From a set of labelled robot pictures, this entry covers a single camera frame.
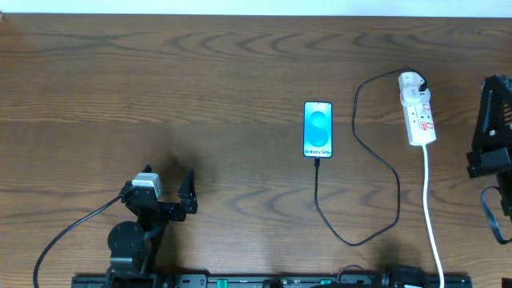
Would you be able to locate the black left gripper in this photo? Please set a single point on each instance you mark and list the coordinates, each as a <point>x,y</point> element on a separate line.
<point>167,209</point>

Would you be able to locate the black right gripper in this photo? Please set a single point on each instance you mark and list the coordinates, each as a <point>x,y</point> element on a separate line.
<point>492,161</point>

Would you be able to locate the blue Galaxy smartphone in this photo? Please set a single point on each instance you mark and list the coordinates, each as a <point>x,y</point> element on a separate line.
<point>317,130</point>

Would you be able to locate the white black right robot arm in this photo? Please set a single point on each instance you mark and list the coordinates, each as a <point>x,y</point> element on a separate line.
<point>504,185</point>

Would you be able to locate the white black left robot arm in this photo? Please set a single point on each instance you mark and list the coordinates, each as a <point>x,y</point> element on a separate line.
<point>134,245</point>

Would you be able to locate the white USB charger adapter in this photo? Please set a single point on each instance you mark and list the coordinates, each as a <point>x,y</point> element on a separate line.
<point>412,96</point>

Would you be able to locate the white power strip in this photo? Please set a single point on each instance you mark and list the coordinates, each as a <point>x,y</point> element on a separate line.
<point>418,119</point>

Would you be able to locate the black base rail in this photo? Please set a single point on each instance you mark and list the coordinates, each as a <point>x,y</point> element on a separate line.
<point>351,276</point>

